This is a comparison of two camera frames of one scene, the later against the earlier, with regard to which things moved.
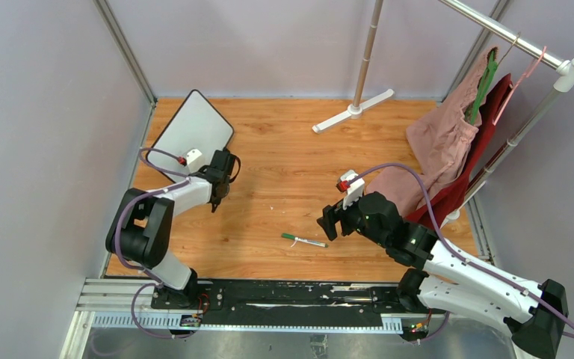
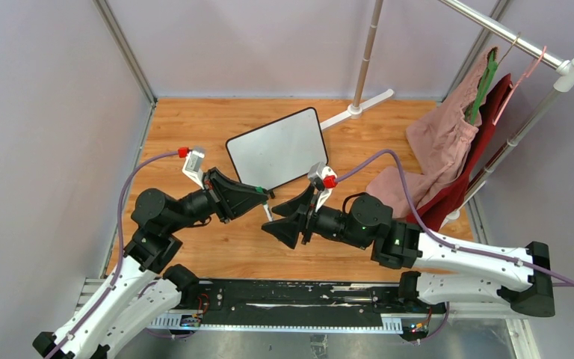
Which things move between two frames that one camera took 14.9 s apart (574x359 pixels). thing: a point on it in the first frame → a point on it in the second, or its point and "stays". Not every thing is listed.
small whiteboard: x=198 y=125 → x=280 y=152
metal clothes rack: x=568 y=69 stays
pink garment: x=439 y=149 stays
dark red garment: x=447 y=203 stays
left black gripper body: x=202 y=170 → x=214 y=199
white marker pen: x=312 y=242 → x=267 y=212
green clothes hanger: x=471 y=113 stays
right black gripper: x=330 y=214 → x=300 y=212
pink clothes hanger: x=535 y=62 stays
